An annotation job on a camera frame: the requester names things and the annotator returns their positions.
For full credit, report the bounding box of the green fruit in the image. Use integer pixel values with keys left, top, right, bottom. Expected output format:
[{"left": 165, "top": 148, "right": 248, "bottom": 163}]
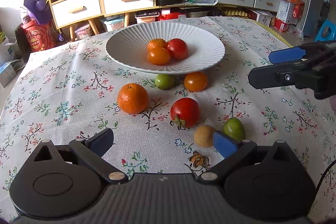
[
  {"left": 222, "top": 117, "right": 246, "bottom": 141},
  {"left": 155, "top": 74, "right": 175, "bottom": 90}
]

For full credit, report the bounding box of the brown kiwi fruit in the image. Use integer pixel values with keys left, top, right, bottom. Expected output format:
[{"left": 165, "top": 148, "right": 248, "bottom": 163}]
[{"left": 194, "top": 125, "right": 215, "bottom": 147}]

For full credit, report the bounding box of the red tomato with stem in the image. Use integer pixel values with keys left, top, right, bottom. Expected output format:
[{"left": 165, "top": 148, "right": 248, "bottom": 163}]
[{"left": 170, "top": 97, "right": 200, "bottom": 130}]

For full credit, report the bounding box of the large orange mandarin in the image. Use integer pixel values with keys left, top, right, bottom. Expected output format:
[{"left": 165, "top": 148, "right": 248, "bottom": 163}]
[{"left": 117, "top": 83, "right": 149, "bottom": 114}]

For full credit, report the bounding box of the small orange tomato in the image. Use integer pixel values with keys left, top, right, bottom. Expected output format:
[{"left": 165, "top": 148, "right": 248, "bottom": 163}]
[{"left": 147, "top": 47, "right": 171, "bottom": 65}]

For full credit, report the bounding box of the small orange mandarin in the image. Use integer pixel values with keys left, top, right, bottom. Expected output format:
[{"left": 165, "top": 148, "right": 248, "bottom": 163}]
[{"left": 147, "top": 38, "right": 167, "bottom": 51}]

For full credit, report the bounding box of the dried tomato stem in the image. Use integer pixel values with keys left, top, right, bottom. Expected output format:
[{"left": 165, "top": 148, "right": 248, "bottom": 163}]
[{"left": 189, "top": 151, "right": 210, "bottom": 169}]

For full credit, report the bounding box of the floral tablecloth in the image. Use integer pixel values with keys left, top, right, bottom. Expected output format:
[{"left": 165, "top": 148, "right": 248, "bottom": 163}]
[{"left": 1, "top": 17, "right": 335, "bottom": 222}]

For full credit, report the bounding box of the green fruit under plate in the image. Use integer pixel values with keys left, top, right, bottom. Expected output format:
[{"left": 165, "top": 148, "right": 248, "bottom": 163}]
[{"left": 155, "top": 74, "right": 175, "bottom": 90}]

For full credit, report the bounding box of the white ribbed plate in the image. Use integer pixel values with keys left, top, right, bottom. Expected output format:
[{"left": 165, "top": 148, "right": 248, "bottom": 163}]
[{"left": 105, "top": 21, "right": 225, "bottom": 75}]

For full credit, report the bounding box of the red gift box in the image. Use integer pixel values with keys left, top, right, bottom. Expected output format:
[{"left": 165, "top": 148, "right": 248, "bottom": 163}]
[{"left": 21, "top": 19, "right": 56, "bottom": 52}]

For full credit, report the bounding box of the purple plush toy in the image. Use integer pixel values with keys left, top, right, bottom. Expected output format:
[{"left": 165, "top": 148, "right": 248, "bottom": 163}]
[{"left": 23, "top": 0, "right": 52, "bottom": 25}]

